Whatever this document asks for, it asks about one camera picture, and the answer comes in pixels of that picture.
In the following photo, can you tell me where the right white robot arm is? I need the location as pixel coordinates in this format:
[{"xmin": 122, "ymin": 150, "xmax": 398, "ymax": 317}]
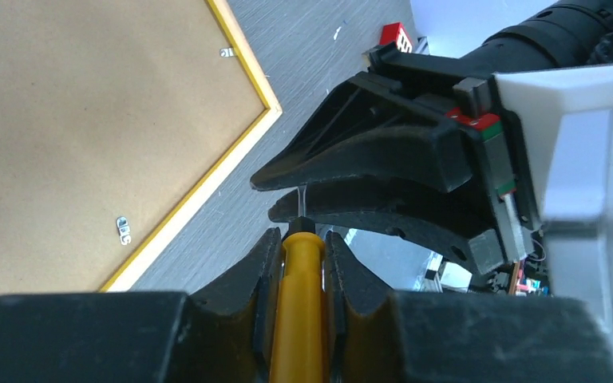
[{"xmin": 251, "ymin": 1, "xmax": 613, "ymax": 274}]

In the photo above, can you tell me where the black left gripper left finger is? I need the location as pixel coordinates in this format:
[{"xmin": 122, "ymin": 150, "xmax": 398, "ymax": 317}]
[{"xmin": 0, "ymin": 228, "xmax": 282, "ymax": 382}]

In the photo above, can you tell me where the orange handled screwdriver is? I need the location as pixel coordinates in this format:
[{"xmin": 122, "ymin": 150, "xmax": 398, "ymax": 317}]
[{"xmin": 269, "ymin": 185, "xmax": 329, "ymax": 382}]

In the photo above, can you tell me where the red white grid block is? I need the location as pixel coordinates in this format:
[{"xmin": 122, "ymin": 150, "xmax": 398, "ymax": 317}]
[{"xmin": 379, "ymin": 22, "xmax": 413, "ymax": 53}]

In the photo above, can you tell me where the yellow picture frame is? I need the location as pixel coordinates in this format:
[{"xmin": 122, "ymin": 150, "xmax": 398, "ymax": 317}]
[{"xmin": 0, "ymin": 1, "xmax": 282, "ymax": 294}]

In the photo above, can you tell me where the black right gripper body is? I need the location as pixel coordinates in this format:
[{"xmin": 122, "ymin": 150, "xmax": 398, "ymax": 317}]
[{"xmin": 364, "ymin": 41, "xmax": 545, "ymax": 263}]

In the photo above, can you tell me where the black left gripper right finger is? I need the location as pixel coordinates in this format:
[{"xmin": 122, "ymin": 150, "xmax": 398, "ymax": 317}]
[{"xmin": 326, "ymin": 232, "xmax": 613, "ymax": 382}]

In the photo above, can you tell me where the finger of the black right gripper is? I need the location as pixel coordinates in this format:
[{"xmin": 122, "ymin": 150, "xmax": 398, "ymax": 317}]
[
  {"xmin": 267, "ymin": 182, "xmax": 514, "ymax": 276},
  {"xmin": 251, "ymin": 72, "xmax": 473, "ymax": 193}
]

